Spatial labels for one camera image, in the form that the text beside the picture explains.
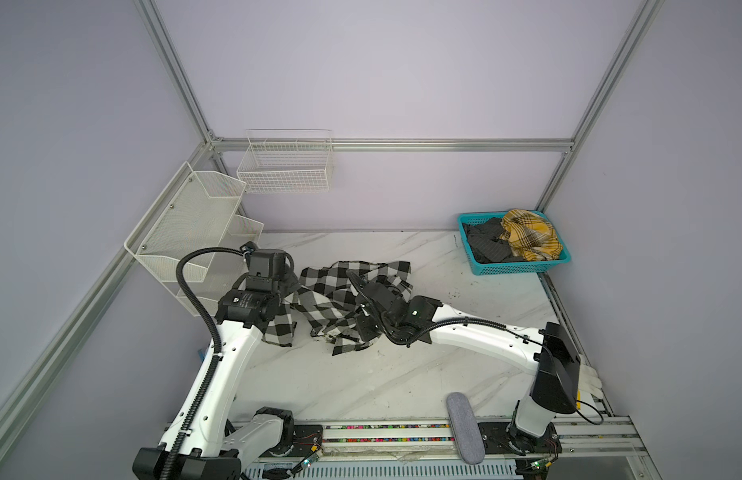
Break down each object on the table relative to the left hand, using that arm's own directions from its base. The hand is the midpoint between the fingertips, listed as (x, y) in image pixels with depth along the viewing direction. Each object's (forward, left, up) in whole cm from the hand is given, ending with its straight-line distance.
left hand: (283, 279), depth 74 cm
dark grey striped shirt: (+28, -62, -16) cm, 70 cm away
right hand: (-6, -18, -10) cm, 21 cm away
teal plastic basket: (+19, -69, -19) cm, 74 cm away
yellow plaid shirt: (+29, -79, -14) cm, 85 cm away
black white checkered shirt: (-3, -10, -6) cm, 12 cm away
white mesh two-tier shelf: (+23, +29, +3) cm, 37 cm away
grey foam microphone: (-29, -46, -23) cm, 59 cm away
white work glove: (-16, -86, -27) cm, 91 cm away
